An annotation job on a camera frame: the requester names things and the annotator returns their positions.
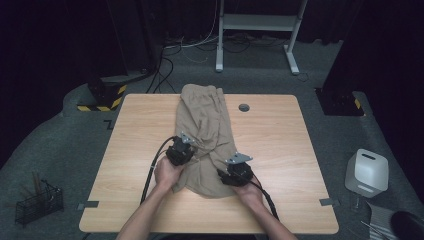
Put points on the white box appliance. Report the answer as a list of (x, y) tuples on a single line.
[(366, 173)]

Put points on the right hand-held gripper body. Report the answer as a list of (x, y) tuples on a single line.
[(238, 171)]

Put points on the white metal stand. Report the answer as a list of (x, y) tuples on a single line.
[(260, 22)]

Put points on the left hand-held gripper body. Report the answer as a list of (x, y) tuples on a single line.
[(180, 153)]

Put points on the beige shorts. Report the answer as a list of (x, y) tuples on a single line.
[(203, 133)]

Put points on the wooden sticks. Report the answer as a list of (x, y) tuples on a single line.
[(36, 186)]

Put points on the black round object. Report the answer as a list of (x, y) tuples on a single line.
[(408, 225)]

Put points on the grey tape piece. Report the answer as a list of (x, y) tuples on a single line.
[(329, 202), (89, 204)]

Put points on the black yellow striped base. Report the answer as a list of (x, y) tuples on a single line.
[(106, 95)]

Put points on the black pillar base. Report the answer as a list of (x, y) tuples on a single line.
[(340, 101)]

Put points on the person's left hand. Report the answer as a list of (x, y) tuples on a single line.
[(166, 175)]

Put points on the person's right hand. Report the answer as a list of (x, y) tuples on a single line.
[(248, 195)]

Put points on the grey striped sheet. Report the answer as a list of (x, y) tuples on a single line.
[(380, 218)]

